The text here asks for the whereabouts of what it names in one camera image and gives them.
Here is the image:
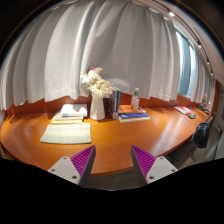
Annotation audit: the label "red book far right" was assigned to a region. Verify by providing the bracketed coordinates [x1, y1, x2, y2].
[174, 106, 191, 115]

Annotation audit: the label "white ceramic vase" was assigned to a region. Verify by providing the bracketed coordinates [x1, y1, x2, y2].
[90, 95, 105, 121]

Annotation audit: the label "orange flat book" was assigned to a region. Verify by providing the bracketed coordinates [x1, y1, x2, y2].
[119, 105, 145, 114]

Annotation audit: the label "yellow book under stack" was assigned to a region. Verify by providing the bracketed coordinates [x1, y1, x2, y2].
[51, 113, 83, 124]

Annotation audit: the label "white flower bouquet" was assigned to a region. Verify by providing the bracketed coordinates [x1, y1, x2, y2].
[81, 67, 115, 98]

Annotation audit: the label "light green folded towel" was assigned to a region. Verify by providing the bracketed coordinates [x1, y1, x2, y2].
[40, 123, 92, 144]

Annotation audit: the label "dark bag on chair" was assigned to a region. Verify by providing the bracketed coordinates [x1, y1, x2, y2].
[192, 122, 210, 148]

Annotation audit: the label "dark office chair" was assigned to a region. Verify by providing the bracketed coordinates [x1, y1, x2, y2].
[166, 112, 217, 167]

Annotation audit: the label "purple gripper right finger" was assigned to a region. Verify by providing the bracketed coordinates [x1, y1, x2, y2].
[131, 145, 178, 185]

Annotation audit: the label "blue flat book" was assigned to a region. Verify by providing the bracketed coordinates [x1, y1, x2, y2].
[119, 113, 150, 123]

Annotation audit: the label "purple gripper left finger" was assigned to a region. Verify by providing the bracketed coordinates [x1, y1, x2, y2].
[49, 145, 96, 186]

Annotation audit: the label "white curtain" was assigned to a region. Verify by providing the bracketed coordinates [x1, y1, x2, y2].
[0, 0, 214, 110]

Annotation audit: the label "small dark object on table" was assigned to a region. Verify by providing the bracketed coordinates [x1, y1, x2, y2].
[188, 114, 196, 119]

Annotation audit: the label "upright dark blue books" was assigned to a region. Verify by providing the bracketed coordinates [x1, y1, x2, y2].
[108, 90, 120, 119]

